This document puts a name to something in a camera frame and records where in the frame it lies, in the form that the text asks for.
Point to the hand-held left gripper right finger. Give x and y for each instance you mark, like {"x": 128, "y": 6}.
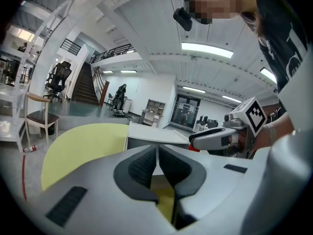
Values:
{"x": 210, "y": 177}

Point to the person's right hand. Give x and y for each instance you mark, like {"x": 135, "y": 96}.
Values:
{"x": 242, "y": 141}

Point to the black head camera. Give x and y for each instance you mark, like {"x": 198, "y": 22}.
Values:
{"x": 183, "y": 18}

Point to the dark staircase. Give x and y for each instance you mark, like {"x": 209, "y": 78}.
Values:
{"x": 84, "y": 87}

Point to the black office chair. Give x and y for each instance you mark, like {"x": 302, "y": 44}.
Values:
{"x": 57, "y": 81}

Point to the plastic bottle with red label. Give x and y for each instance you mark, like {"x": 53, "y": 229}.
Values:
{"x": 30, "y": 148}

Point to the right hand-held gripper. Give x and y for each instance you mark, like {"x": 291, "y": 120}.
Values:
{"x": 254, "y": 114}

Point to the grey wristband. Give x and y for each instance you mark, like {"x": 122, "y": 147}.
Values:
{"x": 270, "y": 134}

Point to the black glass double door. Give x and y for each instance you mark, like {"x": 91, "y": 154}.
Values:
{"x": 185, "y": 112}

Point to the person's black printed shirt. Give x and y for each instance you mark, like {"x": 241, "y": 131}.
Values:
{"x": 281, "y": 33}

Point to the white box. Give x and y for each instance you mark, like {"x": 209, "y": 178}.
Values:
{"x": 156, "y": 134}

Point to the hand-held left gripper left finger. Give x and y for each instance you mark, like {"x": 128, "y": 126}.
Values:
{"x": 93, "y": 180}

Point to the long ceiling light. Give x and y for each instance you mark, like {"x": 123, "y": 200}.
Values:
{"x": 194, "y": 89}
{"x": 231, "y": 99}
{"x": 268, "y": 75}
{"x": 206, "y": 50}

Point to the black equipment on bench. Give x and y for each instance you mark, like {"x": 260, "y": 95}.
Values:
{"x": 206, "y": 123}

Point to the black waste bin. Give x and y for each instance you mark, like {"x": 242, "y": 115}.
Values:
{"x": 51, "y": 130}

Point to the person's head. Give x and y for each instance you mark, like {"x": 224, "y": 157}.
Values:
{"x": 215, "y": 1}

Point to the white open cabinet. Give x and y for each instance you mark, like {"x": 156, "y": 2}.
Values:
{"x": 152, "y": 112}

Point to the person's right forearm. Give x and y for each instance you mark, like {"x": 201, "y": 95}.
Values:
{"x": 281, "y": 128}

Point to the white metal shelf rack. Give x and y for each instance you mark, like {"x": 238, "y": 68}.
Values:
{"x": 19, "y": 87}

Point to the black balcony railing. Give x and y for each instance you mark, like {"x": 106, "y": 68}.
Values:
{"x": 112, "y": 51}

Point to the wooden chair with dark seat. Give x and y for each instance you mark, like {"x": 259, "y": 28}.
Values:
{"x": 41, "y": 117}

